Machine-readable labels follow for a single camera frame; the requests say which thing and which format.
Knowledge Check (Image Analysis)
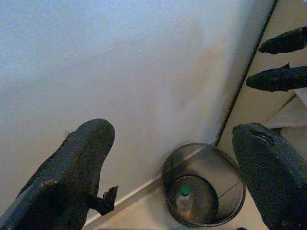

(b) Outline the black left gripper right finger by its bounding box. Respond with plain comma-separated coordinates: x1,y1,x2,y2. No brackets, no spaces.
232,122,307,230

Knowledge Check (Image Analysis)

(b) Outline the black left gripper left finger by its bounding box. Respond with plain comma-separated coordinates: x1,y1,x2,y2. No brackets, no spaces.
0,118,119,230

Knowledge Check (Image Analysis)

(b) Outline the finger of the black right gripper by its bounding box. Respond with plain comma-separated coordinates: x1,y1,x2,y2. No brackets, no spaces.
246,62,307,92
258,26,307,55

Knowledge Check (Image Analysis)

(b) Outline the black edge trim strip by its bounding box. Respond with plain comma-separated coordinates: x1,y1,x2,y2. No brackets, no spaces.
214,0,279,147

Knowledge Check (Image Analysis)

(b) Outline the white baseboard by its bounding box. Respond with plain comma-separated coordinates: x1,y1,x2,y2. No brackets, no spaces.
83,147,212,227

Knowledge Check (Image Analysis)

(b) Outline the green capped plastic bottle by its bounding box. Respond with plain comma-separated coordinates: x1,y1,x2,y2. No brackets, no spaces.
175,185,200,220

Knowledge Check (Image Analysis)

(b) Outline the round wire mesh bin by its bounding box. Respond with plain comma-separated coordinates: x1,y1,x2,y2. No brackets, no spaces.
161,143,247,228

